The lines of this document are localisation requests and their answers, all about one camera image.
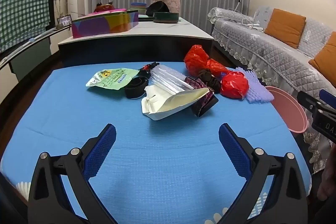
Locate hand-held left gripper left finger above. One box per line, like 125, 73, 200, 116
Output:
28, 123, 116, 224

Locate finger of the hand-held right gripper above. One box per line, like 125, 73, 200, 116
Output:
297, 91, 319, 115
320, 89, 336, 109

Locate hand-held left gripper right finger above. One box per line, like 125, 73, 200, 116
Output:
219, 123, 307, 224

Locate pink plastic bin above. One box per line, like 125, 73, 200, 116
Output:
265, 86, 308, 133

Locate pale bubble wrap sheet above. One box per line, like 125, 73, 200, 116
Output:
235, 67, 275, 104

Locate dark patterned wrapper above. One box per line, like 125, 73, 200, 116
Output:
185, 76, 219, 118

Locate black elastic band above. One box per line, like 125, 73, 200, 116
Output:
124, 76, 149, 100

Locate small red plastic bag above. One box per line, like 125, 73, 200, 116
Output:
220, 70, 249, 101

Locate green snack pouch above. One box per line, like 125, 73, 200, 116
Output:
86, 68, 139, 90

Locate brown scrunchie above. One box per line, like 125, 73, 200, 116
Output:
197, 69, 222, 94

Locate white paper bag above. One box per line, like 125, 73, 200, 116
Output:
141, 85, 210, 121

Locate black red hair bow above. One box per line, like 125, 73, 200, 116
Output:
138, 62, 160, 77

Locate clear plastic packaging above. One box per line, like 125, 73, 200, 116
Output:
148, 64, 196, 96

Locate large red plastic bag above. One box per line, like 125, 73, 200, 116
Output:
184, 45, 229, 77

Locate orange cushion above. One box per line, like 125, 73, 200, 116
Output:
308, 31, 336, 88
264, 8, 306, 49

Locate blue foam mat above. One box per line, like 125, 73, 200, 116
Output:
0, 61, 311, 224

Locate grey quilted sofa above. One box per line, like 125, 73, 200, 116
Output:
207, 6, 336, 174

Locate dark television cabinet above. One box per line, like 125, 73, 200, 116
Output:
0, 27, 60, 83

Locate colourful rectangular box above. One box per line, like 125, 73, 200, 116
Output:
71, 9, 139, 39

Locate white coffee table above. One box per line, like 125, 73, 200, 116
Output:
58, 15, 214, 67

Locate white rod with blue tip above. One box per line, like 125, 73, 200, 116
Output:
4, 30, 51, 63

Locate brown teapot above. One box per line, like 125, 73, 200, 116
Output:
94, 1, 116, 13

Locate dark green round tin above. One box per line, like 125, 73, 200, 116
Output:
153, 12, 179, 24

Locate stack of coloured bowls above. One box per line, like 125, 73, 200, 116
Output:
130, 2, 147, 14

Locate black handbag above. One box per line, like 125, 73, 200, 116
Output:
146, 1, 171, 17

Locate bamboo plant in vase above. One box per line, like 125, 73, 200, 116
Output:
54, 0, 69, 17

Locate black television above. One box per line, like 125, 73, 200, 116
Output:
47, 0, 55, 29

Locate green checkered cloth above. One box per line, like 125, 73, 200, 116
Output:
0, 0, 51, 52

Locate pink fabric basket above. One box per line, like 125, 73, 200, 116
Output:
152, 0, 181, 14

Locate white cable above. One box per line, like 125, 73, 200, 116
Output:
228, 7, 264, 31

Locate small photo frame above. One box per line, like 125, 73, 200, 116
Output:
56, 15, 72, 28

